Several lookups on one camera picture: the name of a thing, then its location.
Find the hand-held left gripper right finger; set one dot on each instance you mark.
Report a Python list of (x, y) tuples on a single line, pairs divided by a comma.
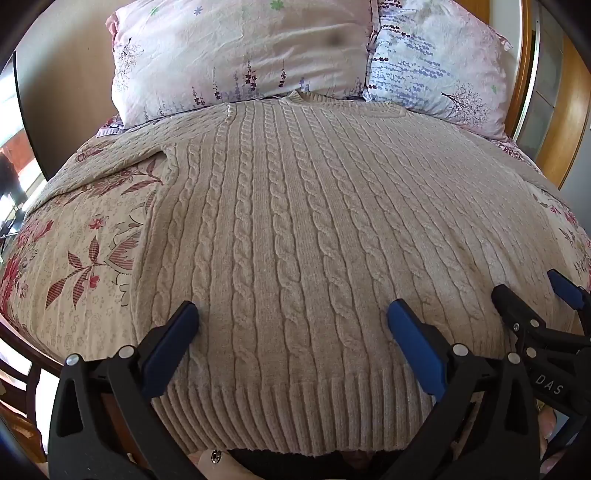
[(415, 346)]

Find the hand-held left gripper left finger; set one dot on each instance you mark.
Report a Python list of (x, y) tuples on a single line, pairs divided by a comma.
[(171, 350)]

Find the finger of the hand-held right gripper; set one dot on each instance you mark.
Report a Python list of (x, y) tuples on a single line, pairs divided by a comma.
[(515, 307), (567, 288)]

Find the person's right hand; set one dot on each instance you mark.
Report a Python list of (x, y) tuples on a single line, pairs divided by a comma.
[(549, 424)]

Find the white garment with snap button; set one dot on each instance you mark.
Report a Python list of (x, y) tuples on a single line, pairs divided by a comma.
[(217, 464)]

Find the floral bedspread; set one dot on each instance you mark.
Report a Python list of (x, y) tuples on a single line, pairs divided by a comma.
[(87, 258)]

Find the wooden headboard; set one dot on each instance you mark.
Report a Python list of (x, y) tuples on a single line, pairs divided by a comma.
[(561, 92)]

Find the lavender print pillow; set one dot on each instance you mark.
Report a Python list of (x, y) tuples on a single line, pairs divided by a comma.
[(429, 60)]

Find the pink floral pillow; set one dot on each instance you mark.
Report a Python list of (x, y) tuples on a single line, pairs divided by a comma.
[(231, 50)]

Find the dark wooden bed frame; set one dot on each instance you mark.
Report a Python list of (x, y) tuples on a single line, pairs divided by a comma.
[(18, 369)]

